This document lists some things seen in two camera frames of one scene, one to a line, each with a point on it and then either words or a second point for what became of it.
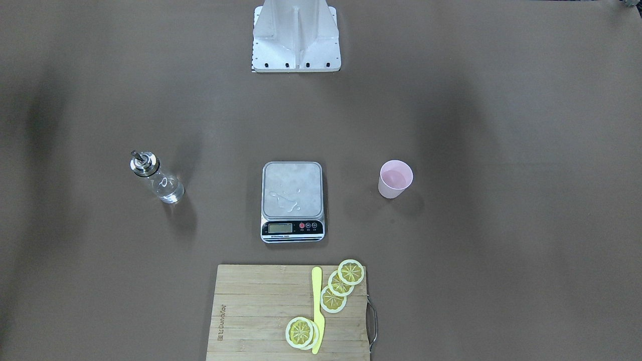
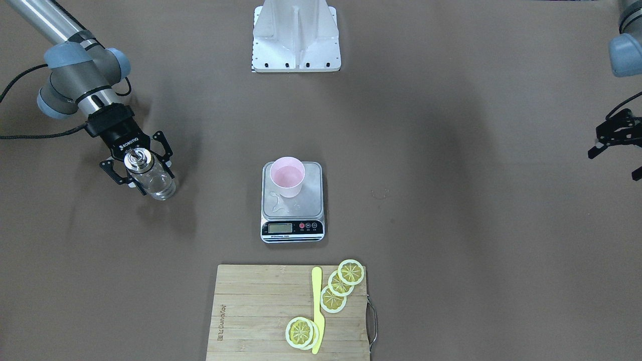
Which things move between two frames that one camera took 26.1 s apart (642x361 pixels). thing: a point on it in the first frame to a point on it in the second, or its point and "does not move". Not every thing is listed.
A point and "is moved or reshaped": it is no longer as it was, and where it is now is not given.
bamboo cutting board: x=253 y=305 does not move
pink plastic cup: x=395 y=176 to x=287 y=174
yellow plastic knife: x=317 y=276 does not move
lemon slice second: x=337 y=287 does not move
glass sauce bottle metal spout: x=167 y=188 is moved or reshaped
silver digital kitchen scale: x=292 y=202 does not move
